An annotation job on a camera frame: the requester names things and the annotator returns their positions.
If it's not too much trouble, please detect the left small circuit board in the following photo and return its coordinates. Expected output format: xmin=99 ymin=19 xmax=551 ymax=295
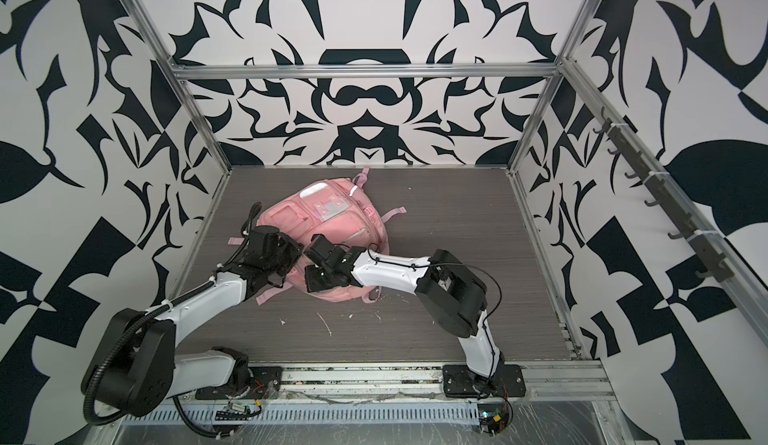
xmin=215 ymin=401 xmax=262 ymax=421

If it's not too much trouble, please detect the right small circuit board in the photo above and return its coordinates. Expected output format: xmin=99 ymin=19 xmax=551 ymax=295
xmin=478 ymin=408 xmax=513 ymax=435

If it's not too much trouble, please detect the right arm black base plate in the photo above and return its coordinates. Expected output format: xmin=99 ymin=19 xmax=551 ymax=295
xmin=442 ymin=363 xmax=527 ymax=398

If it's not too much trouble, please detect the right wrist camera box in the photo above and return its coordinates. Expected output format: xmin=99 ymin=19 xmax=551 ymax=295
xmin=304 ymin=234 xmax=344 ymax=266

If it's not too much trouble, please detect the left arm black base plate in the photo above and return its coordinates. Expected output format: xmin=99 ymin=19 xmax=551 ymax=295
xmin=195 ymin=366 xmax=283 ymax=401

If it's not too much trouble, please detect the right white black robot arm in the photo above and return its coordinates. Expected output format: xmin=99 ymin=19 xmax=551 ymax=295
xmin=304 ymin=236 xmax=503 ymax=382

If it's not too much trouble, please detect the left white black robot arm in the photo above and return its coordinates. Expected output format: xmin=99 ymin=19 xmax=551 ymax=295
xmin=81 ymin=226 xmax=303 ymax=426

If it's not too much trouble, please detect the small circuit board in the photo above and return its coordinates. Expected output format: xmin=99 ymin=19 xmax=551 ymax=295
xmin=478 ymin=408 xmax=513 ymax=435
xmin=215 ymin=401 xmax=262 ymax=421

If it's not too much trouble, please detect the aluminium frame rail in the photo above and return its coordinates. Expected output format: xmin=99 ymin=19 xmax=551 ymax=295
xmin=180 ymin=360 xmax=616 ymax=403

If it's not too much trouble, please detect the white slotted cable duct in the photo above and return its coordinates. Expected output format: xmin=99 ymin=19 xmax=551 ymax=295
xmin=119 ymin=401 xmax=481 ymax=427

